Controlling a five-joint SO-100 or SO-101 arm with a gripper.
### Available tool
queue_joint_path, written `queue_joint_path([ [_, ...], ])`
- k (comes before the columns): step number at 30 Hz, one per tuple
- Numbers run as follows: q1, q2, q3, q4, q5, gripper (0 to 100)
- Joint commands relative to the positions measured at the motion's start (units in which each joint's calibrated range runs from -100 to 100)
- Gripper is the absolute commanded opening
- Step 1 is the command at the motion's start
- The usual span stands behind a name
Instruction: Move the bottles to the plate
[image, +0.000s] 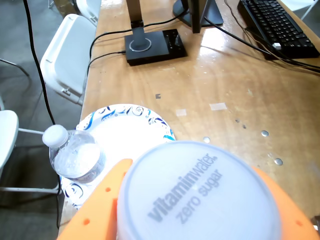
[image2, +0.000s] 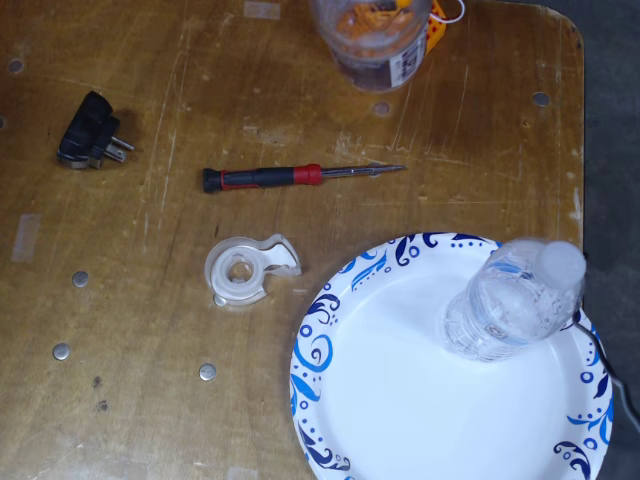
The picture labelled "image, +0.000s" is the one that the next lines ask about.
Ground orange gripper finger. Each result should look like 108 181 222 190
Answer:
251 165 320 240
57 158 134 240

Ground clear water bottle white cap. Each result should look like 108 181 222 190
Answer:
41 124 107 185

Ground vitaminwater zero sugar bottle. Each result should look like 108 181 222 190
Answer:
116 140 283 240

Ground white paper plate blue pattern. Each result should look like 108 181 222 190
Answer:
59 103 176 211

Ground white folding chair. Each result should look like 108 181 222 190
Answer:
74 0 102 27
0 109 61 195
39 13 97 106

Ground black square stand base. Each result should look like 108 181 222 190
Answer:
124 0 188 67

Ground black keyboard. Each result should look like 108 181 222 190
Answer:
237 0 320 60

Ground black monitor stand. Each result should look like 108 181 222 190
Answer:
172 0 224 34

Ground black hanging cable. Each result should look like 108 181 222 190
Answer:
22 0 62 230

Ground black cable plugged into stand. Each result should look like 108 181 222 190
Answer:
86 50 127 76

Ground grey metal chair frame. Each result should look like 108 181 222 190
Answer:
0 57 30 77

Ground black cable behind stand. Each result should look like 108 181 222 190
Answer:
89 9 186 60

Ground black desk cable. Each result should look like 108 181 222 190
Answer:
203 16 320 75

